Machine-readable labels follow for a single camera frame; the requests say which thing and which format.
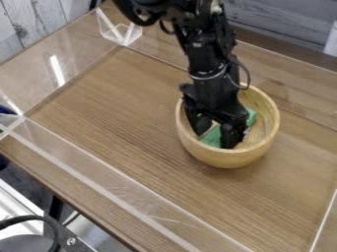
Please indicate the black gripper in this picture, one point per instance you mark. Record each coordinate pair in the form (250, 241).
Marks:
(211, 100)

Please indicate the green rectangular block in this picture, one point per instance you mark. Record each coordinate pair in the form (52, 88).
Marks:
(211, 137)

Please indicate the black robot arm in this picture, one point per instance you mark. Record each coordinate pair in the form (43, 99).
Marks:
(198, 23)

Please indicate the light wooden bowl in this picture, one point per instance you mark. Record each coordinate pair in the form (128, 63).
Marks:
(257, 142)

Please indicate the black table leg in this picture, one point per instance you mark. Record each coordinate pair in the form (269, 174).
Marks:
(55, 208)

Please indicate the clear acrylic tray enclosure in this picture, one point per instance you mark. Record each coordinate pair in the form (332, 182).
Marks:
(95, 137)

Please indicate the black metal bracket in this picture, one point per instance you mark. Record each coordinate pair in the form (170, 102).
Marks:
(68, 241)

